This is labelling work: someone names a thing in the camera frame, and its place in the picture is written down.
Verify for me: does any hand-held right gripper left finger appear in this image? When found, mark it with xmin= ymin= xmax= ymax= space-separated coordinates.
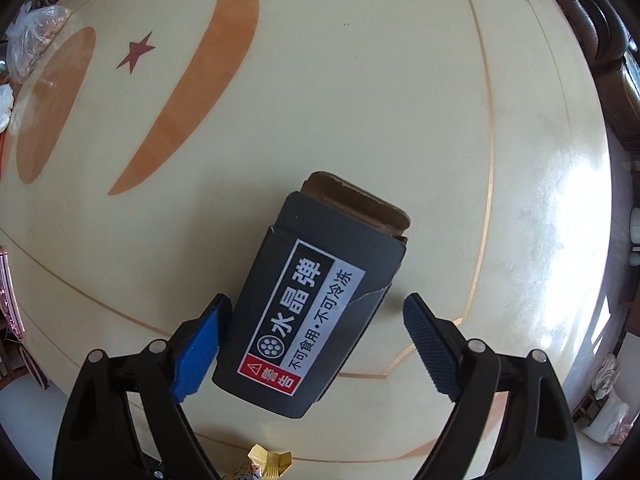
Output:
xmin=52 ymin=294 xmax=233 ymax=480

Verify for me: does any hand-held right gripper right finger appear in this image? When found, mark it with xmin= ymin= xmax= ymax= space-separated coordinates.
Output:
xmin=402 ymin=292 xmax=583 ymax=480

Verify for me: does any black cardboard box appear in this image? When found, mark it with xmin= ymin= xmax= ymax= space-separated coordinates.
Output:
xmin=211 ymin=171 xmax=412 ymax=420

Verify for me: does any yellow snack wrapper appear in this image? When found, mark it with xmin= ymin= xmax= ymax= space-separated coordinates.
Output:
xmin=248 ymin=446 xmax=293 ymax=480

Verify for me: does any white bundled cloth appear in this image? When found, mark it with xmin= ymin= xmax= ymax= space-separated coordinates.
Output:
xmin=590 ymin=352 xmax=633 ymax=443

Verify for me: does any phone with pink case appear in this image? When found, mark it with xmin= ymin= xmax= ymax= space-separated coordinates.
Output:
xmin=0 ymin=245 xmax=23 ymax=343

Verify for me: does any wooden side table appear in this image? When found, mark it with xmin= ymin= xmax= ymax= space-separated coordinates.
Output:
xmin=617 ymin=255 xmax=640 ymax=341

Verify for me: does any white appliance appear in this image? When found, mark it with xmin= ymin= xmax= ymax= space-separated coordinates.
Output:
xmin=625 ymin=207 xmax=640 ymax=253

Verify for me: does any small white plastic bag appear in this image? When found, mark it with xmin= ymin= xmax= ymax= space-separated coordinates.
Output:
xmin=0 ymin=82 xmax=14 ymax=131

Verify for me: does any brown leather armchair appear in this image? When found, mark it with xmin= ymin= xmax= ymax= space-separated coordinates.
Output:
xmin=555 ymin=0 xmax=640 ymax=153

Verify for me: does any clear plastic bag of peanuts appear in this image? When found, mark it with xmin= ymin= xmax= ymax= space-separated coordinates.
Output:
xmin=5 ymin=2 xmax=68 ymax=86

